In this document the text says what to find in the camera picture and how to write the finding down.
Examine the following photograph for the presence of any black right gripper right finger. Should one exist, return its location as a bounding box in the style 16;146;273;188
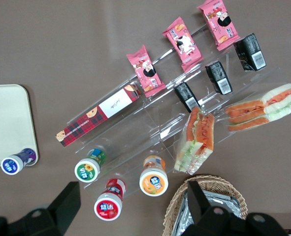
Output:
181;181;291;236

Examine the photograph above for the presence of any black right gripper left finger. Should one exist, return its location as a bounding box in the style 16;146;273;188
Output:
0;181;82;236

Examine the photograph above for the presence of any triangle sandwich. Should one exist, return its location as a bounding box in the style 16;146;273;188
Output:
172;106;216;176
224;83;291;134

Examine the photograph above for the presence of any light rectangular plastic tray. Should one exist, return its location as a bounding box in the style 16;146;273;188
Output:
0;84;39;167

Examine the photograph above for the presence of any silver foil packet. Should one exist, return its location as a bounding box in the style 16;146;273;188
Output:
171;190;194;236
204;191;242;219

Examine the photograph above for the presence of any wicker basket with foil packets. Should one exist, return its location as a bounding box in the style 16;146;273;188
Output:
162;174;248;236

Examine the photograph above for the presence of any green lid gum bottle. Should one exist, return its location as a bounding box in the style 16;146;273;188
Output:
74;148;107;183

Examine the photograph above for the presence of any red lid gum bottle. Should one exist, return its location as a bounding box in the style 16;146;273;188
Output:
94;178;127;221

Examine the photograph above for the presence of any orange lid gum bottle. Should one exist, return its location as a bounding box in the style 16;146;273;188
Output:
139;155;169;197

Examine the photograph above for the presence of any purple lid gum bottle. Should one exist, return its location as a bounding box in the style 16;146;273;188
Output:
0;147;36;176

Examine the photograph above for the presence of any red plaid cookie box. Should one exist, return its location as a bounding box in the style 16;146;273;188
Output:
55;83;142;148

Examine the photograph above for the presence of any clear acrylic display stand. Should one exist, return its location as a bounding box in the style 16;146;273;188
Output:
66;23;282;198

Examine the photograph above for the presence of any black barcode snack packet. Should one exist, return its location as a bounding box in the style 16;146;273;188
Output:
173;82;201;114
205;60;233;96
233;33;267;72

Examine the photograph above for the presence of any pink cartoon snack packet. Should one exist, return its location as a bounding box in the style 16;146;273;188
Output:
162;16;204;73
196;0;241;52
126;44;166;98

